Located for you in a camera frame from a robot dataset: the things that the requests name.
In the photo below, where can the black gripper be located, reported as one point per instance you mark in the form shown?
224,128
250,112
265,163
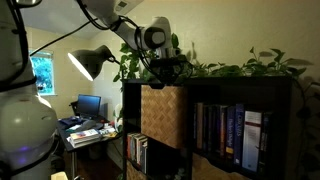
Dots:
166,71

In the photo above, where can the woven bamboo drawer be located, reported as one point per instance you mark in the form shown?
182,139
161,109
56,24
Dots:
163,115

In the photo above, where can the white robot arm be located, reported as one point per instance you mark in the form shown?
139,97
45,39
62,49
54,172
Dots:
26,123

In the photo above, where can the black cube shelf cabinet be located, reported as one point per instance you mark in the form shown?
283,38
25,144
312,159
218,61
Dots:
206,90

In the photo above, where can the tan spine book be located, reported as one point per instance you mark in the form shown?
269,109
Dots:
199,126

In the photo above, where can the black spine book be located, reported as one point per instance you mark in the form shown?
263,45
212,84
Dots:
205,128
214,130

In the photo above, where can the grey desk lamp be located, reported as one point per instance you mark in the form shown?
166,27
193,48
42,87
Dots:
90,60

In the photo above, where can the ceiling air vent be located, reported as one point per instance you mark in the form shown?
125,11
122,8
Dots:
121,4

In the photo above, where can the blue grey spine book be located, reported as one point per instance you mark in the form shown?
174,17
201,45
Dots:
132,146

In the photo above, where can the dark book orange lettering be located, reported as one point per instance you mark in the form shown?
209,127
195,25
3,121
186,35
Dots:
223,131

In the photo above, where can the red spine book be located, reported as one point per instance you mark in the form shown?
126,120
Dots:
128,145

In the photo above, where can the white spine book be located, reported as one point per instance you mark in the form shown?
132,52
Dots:
139,150

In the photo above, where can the glossy magazine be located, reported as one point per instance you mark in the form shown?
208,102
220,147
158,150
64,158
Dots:
108,131

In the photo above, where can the computer monitor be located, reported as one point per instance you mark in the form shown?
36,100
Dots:
88,105

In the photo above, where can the blue book yellow band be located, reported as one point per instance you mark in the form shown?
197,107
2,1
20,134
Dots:
230,133

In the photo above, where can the green pothos plant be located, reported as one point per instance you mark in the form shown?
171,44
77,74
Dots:
256,68

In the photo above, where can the blue circuits textbook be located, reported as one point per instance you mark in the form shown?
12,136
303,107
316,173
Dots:
239,133

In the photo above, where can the grey keyboard device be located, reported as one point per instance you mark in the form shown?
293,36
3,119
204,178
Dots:
85,125

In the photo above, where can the colourful cover book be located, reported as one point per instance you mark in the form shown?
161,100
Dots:
84,134

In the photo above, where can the pale thick book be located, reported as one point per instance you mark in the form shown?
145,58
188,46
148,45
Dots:
87,142

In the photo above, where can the small woven bamboo bin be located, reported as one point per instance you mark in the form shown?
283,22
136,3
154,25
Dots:
135,173

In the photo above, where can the blue cloth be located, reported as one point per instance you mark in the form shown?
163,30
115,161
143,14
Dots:
70,121

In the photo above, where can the white book maroon band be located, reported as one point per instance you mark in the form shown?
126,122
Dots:
251,143

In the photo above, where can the dark blue spine book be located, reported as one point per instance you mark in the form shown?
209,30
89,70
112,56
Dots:
265,143

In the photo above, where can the window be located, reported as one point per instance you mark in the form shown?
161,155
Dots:
43,76

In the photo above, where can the dark desk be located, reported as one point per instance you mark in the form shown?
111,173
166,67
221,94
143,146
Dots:
65,142

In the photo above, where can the pale cardboard box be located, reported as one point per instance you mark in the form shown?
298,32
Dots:
59,176

